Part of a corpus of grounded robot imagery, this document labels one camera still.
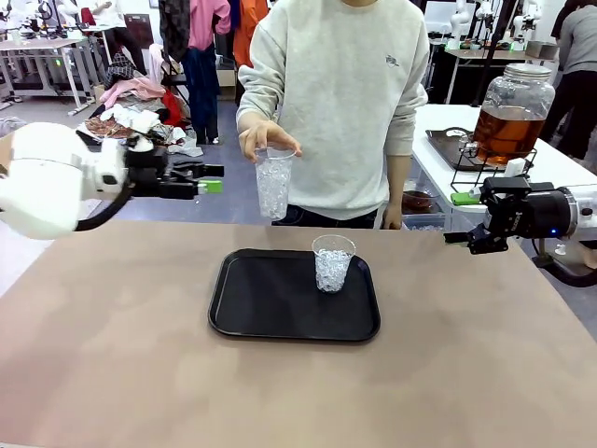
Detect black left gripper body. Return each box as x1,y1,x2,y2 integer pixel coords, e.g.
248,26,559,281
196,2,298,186
124,147,174,200

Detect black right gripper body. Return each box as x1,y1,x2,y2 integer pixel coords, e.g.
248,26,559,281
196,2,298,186
479,175,568,240

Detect tall clear cup with ice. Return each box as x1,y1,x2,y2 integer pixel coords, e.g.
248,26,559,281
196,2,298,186
254,146,298,221

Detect short clear cup with ice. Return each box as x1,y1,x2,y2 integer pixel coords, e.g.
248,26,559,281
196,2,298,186
311,234,357,294

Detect person's right forearm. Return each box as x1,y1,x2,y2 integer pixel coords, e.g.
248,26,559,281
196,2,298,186
236,60,281,130

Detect person's left forearm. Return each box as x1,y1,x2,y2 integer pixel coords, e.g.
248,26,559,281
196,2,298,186
382,92,430,211

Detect person's right hand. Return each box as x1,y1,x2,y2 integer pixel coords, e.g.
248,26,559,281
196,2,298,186
238,119,303,164

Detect person's left hand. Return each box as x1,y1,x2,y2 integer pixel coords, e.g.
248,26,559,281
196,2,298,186
381,204,403,231

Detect clear plastic storage bin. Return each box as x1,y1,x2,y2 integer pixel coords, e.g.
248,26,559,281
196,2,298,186
401,186,451,232

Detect dark rectangular tray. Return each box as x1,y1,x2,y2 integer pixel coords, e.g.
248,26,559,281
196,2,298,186
424,128,486,172

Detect dark blue hanging trousers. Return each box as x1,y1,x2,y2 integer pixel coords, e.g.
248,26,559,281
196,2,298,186
181,46,220,144

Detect glass tea dispenser jar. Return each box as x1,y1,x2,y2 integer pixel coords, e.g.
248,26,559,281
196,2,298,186
473,63,557,167

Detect pile of mixed clothes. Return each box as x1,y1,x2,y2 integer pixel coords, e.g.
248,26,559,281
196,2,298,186
76,77,204,158

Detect white side table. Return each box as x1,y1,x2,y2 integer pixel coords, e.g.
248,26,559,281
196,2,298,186
410,103,597,220

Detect bystander in white top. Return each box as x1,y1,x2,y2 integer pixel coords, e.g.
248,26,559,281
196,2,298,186
90,0,146,76

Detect person in grey sweatshirt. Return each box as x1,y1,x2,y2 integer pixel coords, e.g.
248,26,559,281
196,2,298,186
236,0,430,230

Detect brown cardboard box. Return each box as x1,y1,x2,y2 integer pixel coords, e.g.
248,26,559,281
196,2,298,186
0,133,15,178

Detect orange hanging garment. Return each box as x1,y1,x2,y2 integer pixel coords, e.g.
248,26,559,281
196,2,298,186
231,0,270,69

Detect dark workshop table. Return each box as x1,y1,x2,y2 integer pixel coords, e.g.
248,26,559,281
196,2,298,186
428,32,561,106

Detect black tripod pole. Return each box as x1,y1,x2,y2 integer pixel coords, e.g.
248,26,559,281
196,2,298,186
478,0,514,106

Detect dark patterned hanging garment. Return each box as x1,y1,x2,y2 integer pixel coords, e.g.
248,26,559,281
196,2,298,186
158,0,191,64

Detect black plastic serving tray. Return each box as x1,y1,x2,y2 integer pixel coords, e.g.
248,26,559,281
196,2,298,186
207,248,382,344

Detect silver metal bin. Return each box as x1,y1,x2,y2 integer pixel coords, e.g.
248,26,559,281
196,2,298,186
526,40,559,60

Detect white workshop desk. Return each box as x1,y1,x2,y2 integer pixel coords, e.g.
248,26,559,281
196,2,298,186
0,36,94,118

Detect bystander in grey top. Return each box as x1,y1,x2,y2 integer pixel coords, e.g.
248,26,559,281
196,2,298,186
540,0,597,160

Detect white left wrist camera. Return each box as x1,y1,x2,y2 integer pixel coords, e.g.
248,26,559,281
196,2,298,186
125,134,156,153

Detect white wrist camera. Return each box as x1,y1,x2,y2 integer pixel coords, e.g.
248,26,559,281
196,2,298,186
502,157,532,179
125,134,156,153

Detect black wire dispenser stand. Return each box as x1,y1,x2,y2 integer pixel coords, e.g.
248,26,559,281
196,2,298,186
450,147,538,192

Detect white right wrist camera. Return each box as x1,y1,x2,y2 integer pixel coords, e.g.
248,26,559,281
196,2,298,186
502,157,532,179

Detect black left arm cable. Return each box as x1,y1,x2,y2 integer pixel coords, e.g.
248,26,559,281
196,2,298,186
76,184,136,233

